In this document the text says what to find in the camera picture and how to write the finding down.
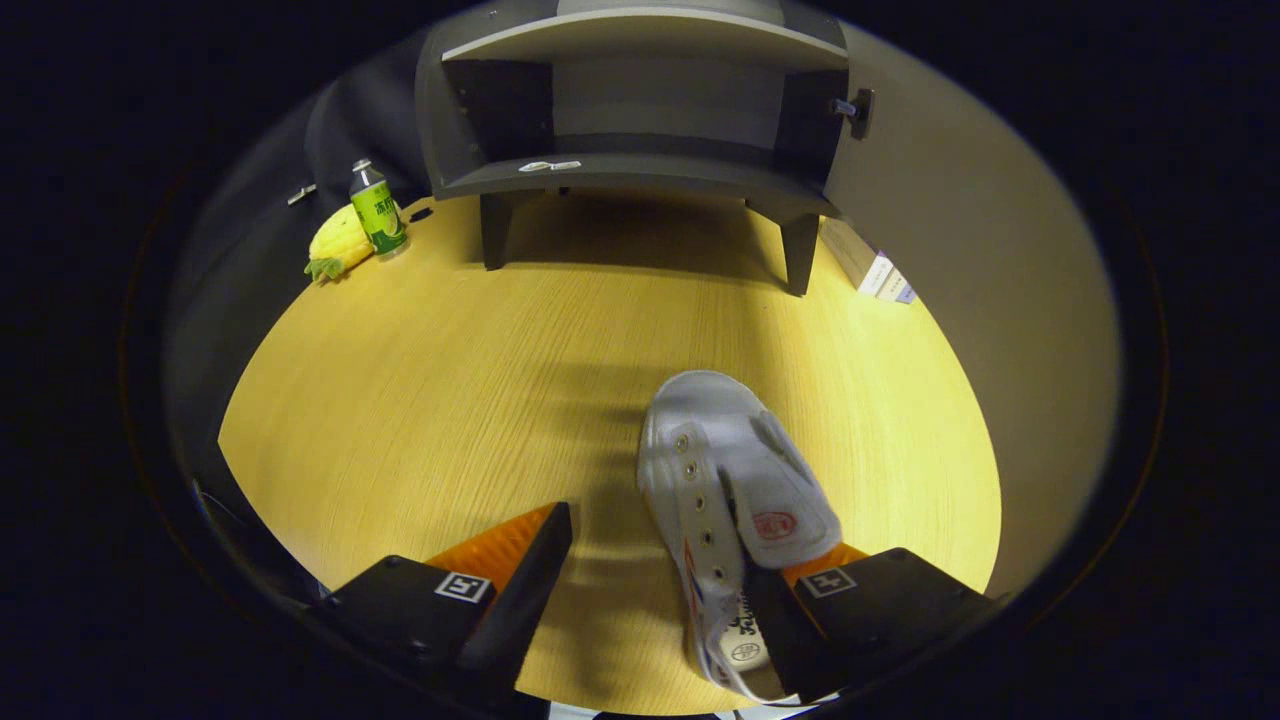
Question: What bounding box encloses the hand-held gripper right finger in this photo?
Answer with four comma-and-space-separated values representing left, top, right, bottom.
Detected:
746, 542, 1003, 703

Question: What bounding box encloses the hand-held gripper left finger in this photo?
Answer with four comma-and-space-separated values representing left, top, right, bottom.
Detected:
315, 501, 574, 693

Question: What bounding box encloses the white canvas shoe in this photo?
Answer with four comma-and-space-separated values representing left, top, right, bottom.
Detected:
637, 370, 871, 706

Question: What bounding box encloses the beige cabinet door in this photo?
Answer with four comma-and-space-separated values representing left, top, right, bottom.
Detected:
820, 20, 1121, 601

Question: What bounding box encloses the yellow plush toy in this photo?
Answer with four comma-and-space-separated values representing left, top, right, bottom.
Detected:
305, 203, 379, 283

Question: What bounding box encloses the green drink bottle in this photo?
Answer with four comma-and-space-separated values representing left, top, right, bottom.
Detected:
349, 158, 409, 259

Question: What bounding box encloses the black backdrop cloth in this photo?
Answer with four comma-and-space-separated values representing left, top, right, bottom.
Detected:
165, 30, 441, 601

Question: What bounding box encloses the grey cabinet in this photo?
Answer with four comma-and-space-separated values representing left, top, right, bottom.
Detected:
415, 0, 876, 296

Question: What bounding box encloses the metal cabinet hinge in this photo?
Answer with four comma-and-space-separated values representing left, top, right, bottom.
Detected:
830, 88, 876, 141

